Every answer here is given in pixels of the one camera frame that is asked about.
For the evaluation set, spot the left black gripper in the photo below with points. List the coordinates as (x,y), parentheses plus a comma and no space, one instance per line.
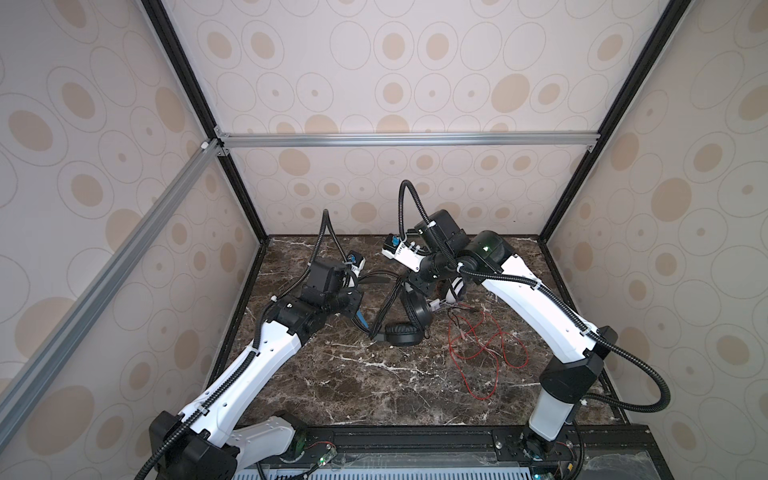
(356,296)

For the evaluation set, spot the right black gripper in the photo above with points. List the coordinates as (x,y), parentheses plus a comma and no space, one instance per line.
(422,286)

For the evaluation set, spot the white black headphones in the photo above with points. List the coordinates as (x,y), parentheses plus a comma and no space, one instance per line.
(448,293)

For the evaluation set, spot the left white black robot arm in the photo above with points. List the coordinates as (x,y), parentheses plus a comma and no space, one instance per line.
(246,378)

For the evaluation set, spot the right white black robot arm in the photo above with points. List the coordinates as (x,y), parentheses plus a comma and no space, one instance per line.
(451,260)

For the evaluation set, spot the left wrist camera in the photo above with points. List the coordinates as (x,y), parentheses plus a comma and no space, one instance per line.
(355,261)

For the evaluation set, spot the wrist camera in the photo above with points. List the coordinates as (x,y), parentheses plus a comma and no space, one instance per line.
(355,261)
(407,254)

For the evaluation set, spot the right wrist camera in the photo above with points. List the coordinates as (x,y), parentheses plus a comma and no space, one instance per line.
(407,254)

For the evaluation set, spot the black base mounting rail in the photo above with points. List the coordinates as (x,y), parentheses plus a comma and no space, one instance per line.
(418,452)

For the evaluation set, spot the diagonal aluminium rail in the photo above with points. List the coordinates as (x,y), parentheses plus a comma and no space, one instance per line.
(41,370)

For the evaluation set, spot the horizontal aluminium rail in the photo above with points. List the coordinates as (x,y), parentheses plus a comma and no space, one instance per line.
(426,139)

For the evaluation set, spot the left black corner post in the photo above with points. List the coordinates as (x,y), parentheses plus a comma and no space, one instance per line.
(160,21)

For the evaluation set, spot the black corner post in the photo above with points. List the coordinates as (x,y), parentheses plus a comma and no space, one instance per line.
(648,57)
(160,21)

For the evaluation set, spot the right black corner post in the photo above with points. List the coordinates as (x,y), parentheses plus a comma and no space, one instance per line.
(648,57)

